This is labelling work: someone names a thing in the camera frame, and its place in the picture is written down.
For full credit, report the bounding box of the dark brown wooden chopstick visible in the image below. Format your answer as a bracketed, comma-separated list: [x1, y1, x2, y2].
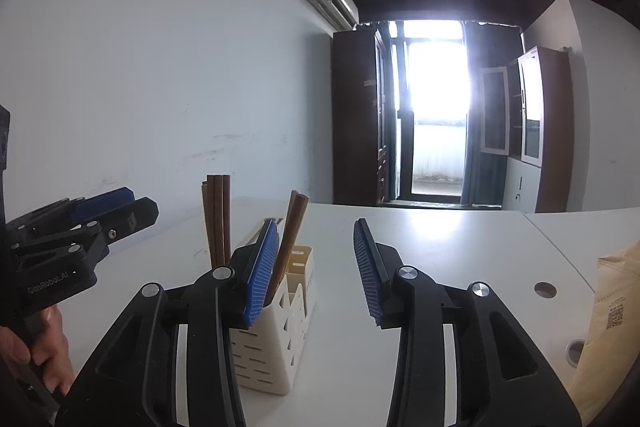
[201, 180, 217, 269]

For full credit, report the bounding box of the person's left hand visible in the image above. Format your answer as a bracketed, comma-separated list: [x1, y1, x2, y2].
[1, 306, 75, 395]

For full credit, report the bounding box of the brown paper bag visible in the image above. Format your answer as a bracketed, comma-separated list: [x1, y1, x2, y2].
[570, 244, 639, 426]

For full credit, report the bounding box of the cream plastic utensil holder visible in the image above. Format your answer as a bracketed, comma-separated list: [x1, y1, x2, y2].
[230, 245, 317, 395]

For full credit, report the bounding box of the dark brown tall cabinet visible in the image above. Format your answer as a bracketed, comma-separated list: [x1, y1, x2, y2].
[331, 25, 388, 207]

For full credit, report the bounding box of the brown white glass-door cabinet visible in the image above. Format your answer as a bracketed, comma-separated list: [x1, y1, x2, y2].
[500, 46, 574, 213]

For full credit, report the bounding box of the balcony glass door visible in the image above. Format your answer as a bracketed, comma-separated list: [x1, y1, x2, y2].
[388, 20, 471, 205]

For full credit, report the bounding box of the dark blue curtain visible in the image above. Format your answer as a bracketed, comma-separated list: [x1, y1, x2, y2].
[461, 20, 523, 208]

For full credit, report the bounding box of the table cable grommet hole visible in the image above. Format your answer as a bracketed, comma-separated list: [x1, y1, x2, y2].
[534, 282, 558, 299]

